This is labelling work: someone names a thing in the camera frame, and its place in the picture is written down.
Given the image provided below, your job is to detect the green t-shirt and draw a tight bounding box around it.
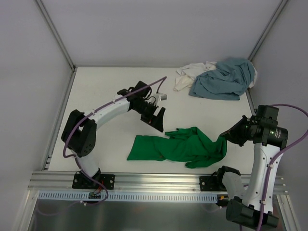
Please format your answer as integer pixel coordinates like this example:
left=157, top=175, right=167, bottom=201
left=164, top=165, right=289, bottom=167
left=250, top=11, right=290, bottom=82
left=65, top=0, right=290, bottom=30
left=127, top=127, right=227, bottom=169

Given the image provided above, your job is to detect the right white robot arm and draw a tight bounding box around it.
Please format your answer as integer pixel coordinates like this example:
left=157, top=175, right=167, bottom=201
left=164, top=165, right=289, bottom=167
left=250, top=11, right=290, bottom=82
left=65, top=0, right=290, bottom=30
left=215, top=105, right=288, bottom=231

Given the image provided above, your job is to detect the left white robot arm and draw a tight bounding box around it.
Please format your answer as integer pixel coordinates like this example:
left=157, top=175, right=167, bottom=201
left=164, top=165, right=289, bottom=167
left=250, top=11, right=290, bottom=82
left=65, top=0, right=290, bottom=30
left=61, top=81, right=167, bottom=190

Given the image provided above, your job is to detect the blue-grey t-shirt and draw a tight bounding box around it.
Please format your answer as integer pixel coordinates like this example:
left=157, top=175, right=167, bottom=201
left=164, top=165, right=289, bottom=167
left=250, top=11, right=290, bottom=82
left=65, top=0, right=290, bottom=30
left=189, top=58, right=257, bottom=101

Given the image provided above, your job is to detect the white t-shirt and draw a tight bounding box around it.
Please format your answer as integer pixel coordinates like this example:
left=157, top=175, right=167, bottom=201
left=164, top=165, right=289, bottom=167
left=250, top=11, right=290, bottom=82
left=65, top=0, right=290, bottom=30
left=173, top=61, right=258, bottom=92

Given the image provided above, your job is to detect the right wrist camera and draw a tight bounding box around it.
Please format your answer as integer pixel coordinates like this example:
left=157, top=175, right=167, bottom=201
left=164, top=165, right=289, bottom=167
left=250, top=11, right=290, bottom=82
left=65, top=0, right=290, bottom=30
left=254, top=105, right=279, bottom=126

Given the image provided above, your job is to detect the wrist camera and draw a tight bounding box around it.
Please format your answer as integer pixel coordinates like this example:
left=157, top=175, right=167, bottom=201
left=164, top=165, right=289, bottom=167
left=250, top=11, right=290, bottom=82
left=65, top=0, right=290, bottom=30
left=254, top=105, right=279, bottom=126
left=154, top=93, right=167, bottom=102

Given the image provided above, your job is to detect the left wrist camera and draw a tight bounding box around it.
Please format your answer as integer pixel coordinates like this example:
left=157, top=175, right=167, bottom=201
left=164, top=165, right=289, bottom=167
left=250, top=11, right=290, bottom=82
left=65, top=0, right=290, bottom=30
left=154, top=93, right=167, bottom=102

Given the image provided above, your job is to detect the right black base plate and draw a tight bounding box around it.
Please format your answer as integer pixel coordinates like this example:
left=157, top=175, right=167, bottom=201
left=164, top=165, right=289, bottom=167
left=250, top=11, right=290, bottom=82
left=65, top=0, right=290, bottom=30
left=199, top=175, right=244, bottom=193

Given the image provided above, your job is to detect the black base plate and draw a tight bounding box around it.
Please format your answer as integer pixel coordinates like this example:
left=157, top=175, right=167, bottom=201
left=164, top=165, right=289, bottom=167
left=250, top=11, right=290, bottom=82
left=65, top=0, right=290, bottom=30
left=199, top=175, right=244, bottom=193
left=72, top=171, right=115, bottom=190

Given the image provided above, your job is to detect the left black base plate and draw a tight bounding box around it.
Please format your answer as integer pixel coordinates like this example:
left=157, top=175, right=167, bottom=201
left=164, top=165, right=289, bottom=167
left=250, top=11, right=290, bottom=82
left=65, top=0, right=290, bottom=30
left=72, top=171, right=115, bottom=190

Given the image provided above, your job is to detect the left aluminium frame post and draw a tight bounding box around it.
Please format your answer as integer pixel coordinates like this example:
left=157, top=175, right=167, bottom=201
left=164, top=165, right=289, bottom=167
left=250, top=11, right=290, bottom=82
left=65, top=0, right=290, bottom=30
left=34, top=0, right=76, bottom=71

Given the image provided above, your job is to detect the aluminium frame post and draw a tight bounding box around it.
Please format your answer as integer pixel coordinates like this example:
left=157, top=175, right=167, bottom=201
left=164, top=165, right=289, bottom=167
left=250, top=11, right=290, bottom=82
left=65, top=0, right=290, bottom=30
left=248, top=0, right=289, bottom=62
left=34, top=0, right=76, bottom=71

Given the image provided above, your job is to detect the aluminium mounting rail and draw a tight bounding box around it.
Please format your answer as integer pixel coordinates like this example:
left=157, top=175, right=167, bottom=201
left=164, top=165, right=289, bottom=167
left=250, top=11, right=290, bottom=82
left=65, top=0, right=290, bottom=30
left=27, top=171, right=288, bottom=193

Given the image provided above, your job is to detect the right aluminium frame post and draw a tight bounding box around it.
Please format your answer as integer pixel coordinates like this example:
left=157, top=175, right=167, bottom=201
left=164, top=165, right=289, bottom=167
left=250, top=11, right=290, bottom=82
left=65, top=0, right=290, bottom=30
left=248, top=0, right=289, bottom=62

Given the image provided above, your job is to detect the white slotted cable duct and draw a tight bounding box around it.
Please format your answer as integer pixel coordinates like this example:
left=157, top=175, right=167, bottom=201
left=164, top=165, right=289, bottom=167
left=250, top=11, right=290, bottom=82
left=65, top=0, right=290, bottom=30
left=38, top=191, right=218, bottom=204

